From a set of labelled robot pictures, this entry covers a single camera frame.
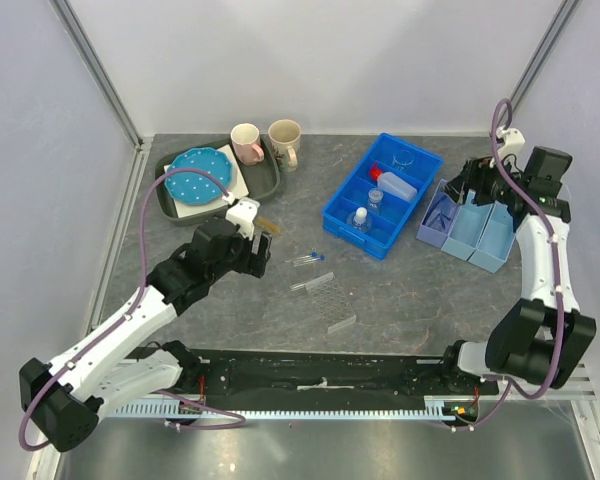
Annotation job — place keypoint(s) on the slotted cable duct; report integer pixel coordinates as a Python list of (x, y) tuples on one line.
[(161, 407)]

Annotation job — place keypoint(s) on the blue compartment bin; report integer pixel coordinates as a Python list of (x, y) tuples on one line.
[(394, 213)]

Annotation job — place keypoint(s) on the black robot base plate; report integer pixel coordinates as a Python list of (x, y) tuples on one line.
[(241, 380)]

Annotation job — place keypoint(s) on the tan bottle brush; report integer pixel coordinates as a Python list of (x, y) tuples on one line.
[(274, 229)]

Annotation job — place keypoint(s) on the beige floral mug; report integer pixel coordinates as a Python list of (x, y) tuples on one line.
[(285, 138)]

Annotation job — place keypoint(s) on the blue polka dot plate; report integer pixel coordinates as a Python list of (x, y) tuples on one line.
[(195, 189)]

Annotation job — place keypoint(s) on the clear test tube rack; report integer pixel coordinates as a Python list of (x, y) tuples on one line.
[(329, 297)]

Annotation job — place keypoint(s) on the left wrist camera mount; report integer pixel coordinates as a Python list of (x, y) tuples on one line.
[(243, 214)]

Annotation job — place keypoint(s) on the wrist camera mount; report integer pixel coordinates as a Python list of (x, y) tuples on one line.
[(243, 214), (544, 169)]

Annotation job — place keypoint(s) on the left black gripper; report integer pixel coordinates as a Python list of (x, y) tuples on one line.
[(257, 261)]

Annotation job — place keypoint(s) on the grey serving tray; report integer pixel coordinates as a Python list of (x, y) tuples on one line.
[(259, 182)]

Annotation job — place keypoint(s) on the small glass stoppered bottle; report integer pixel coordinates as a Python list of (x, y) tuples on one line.
[(374, 200)]

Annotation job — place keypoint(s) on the white square plate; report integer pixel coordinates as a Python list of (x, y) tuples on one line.
[(194, 194)]

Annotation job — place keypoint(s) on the round glass flask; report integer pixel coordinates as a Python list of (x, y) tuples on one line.
[(360, 220)]

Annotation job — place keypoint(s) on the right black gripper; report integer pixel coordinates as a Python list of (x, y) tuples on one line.
[(475, 177)]

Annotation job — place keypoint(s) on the clear glass beaker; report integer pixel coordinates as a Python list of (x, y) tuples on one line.
[(402, 160)]

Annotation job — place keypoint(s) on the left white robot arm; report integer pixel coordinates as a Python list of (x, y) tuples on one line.
[(65, 399)]

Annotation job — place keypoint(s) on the lavender divider box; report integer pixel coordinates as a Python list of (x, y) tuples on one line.
[(481, 235)]

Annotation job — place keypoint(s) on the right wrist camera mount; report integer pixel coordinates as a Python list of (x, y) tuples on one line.
[(544, 169)]

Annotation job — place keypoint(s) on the red cap wash bottle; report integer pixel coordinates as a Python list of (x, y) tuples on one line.
[(390, 183)]

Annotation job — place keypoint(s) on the blue safety glasses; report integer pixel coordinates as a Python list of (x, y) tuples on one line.
[(441, 214)]

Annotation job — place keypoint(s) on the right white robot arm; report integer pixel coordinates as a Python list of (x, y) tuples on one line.
[(544, 336)]

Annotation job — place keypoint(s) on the pink mug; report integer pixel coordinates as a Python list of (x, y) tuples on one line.
[(245, 139)]

